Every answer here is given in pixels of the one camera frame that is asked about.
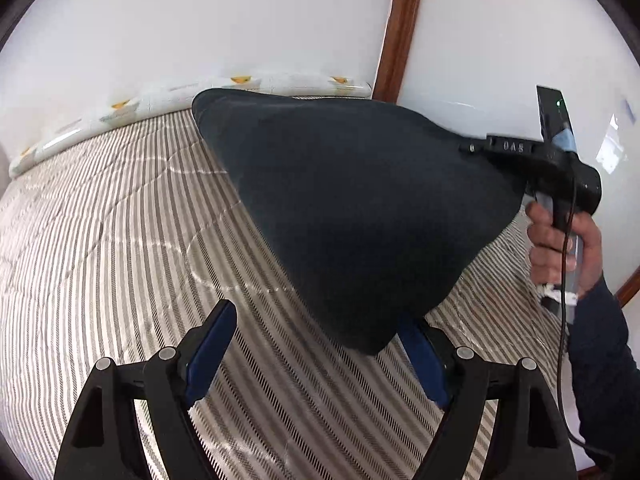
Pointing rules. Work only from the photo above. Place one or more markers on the person's right hand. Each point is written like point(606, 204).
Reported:
point(550, 255)

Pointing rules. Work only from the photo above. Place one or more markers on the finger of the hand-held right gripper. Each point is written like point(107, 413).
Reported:
point(500, 146)

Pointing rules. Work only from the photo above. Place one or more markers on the brown wooden door frame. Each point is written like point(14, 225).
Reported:
point(400, 35)

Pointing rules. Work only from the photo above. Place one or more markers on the striped bed mattress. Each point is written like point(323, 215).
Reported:
point(125, 240)

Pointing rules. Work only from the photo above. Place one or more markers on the person's right forearm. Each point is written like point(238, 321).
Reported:
point(597, 360)

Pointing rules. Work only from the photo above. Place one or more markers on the dark navy garment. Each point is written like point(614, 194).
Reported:
point(350, 210)

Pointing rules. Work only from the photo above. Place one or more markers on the white plug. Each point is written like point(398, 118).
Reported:
point(555, 297)

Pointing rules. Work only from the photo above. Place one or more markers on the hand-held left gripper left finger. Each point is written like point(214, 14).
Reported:
point(210, 350)

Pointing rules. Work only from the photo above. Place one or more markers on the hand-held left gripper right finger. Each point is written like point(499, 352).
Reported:
point(425, 360)

